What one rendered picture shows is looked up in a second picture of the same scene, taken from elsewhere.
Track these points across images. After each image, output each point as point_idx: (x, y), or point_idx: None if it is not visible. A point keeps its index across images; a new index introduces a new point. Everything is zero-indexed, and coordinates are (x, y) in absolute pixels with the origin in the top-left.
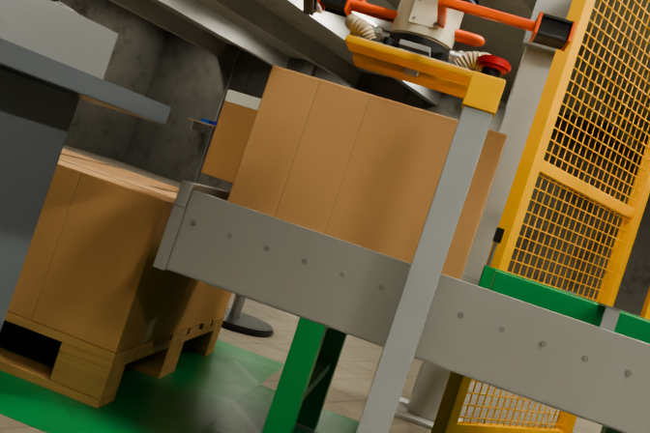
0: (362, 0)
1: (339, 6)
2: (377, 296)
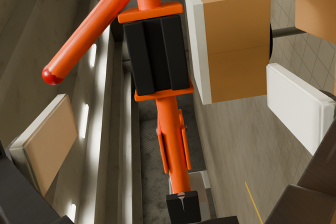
0: None
1: (182, 30)
2: None
